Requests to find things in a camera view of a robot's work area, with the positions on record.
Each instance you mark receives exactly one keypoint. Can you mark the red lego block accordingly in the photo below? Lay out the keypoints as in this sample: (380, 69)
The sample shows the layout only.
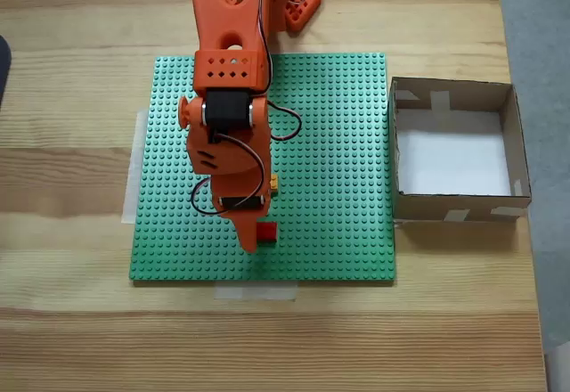
(268, 231)

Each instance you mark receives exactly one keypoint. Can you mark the yellow lego block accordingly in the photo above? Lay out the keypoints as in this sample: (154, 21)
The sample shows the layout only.
(274, 183)

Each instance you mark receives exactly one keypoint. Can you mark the green lego baseplate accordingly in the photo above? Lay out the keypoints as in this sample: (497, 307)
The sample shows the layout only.
(334, 165)

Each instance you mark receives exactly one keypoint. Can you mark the open cardboard box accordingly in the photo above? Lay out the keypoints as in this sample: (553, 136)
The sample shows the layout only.
(418, 211)

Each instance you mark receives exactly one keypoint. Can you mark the white paper box lining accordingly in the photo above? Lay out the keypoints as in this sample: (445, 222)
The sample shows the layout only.
(450, 160)

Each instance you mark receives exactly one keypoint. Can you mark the wide masking tape strip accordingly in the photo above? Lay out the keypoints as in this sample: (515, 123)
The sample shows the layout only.
(129, 187)

